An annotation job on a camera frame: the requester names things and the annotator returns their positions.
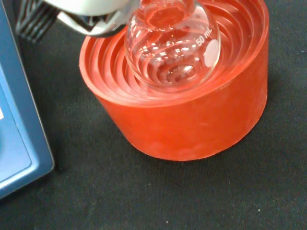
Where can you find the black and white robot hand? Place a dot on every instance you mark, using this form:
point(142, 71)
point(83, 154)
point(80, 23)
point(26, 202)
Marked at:
point(96, 16)

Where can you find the red round flask stand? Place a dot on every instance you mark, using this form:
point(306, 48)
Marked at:
point(187, 129)

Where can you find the heater with blue base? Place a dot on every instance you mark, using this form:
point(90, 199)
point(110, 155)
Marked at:
point(16, 134)

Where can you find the black bench cloth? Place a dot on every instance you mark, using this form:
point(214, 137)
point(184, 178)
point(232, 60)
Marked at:
point(168, 198)

